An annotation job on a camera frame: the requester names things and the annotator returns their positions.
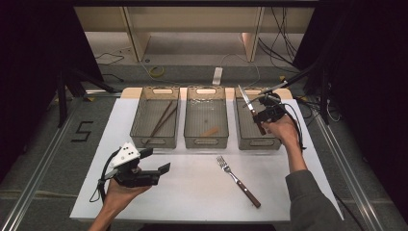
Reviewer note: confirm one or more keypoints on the person's left hand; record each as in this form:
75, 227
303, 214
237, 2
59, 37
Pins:
118, 194

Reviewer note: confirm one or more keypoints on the beige wooden shelf unit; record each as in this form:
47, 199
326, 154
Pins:
192, 22

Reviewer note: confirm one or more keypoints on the person's right hand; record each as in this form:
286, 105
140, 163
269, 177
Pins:
284, 130

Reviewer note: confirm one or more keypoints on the dark brown wooden chopstick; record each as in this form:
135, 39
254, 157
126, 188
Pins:
163, 122
162, 118

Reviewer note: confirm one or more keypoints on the aluminium floor rail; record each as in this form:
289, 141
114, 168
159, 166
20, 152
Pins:
348, 173
35, 179

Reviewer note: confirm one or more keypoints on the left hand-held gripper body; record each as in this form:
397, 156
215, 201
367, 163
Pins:
126, 155

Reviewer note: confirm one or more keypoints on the person's dark green clothing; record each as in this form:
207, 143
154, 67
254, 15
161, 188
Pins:
311, 202

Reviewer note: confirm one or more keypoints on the white power strip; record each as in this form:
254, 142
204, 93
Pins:
217, 76

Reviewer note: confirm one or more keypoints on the clear grey plastic bin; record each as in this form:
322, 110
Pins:
206, 120
156, 120
248, 134

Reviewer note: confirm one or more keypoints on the black metal stand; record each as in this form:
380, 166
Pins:
62, 96
324, 96

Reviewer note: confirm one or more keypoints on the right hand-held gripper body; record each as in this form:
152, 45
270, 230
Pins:
274, 110

